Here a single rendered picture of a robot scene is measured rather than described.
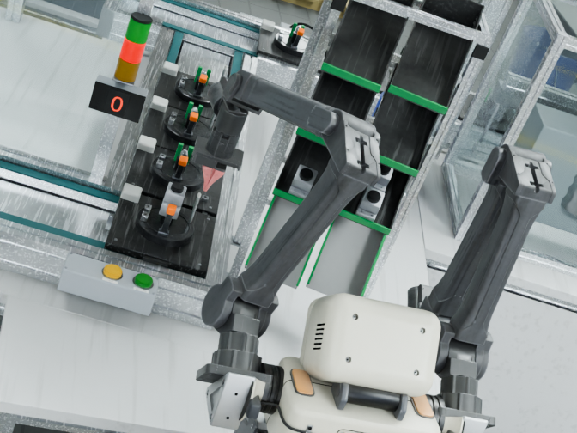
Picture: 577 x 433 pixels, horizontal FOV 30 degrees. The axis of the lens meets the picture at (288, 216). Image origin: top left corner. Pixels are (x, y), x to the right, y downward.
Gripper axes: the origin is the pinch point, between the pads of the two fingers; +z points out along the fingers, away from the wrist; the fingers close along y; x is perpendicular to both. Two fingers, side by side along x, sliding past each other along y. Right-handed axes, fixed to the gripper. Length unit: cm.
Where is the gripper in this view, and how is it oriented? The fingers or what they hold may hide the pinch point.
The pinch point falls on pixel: (206, 186)
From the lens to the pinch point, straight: 226.5
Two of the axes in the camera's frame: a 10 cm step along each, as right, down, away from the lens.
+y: -9.4, -3.1, -1.4
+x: -0.5, 5.3, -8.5
